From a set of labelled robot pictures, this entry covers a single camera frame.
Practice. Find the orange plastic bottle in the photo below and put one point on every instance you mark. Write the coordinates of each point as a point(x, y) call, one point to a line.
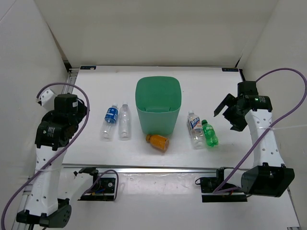
point(158, 142)

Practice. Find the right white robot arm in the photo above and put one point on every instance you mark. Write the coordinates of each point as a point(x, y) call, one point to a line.
point(261, 172)

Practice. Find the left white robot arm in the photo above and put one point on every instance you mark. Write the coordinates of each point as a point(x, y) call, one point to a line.
point(57, 130)

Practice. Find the aluminium rail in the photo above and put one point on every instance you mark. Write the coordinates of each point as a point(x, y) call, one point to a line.
point(143, 169)
point(72, 76)

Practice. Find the aluminium left rail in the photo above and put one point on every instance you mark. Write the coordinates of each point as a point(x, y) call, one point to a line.
point(72, 76)

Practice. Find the green soda bottle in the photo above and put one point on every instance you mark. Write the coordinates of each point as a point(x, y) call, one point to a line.
point(209, 133)

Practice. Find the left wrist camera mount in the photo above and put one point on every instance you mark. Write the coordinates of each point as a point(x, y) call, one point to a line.
point(46, 98)

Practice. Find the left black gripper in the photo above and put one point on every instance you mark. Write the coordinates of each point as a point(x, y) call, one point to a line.
point(81, 109)

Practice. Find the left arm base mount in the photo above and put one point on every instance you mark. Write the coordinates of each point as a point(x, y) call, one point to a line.
point(105, 185)

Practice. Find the blue label plastic bottle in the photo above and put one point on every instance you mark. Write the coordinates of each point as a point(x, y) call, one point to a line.
point(109, 123)

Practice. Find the aluminium front rail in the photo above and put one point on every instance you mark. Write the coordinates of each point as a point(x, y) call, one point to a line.
point(143, 169)

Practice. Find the white orange label bottle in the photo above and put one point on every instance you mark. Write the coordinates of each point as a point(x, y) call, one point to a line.
point(195, 130)

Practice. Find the clear plastic bottle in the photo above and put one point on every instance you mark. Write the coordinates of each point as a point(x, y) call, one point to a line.
point(124, 123)

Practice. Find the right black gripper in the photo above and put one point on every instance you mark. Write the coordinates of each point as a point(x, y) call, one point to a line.
point(229, 101)

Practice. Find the green plastic bin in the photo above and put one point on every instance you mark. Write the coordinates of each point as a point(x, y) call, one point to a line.
point(158, 102)

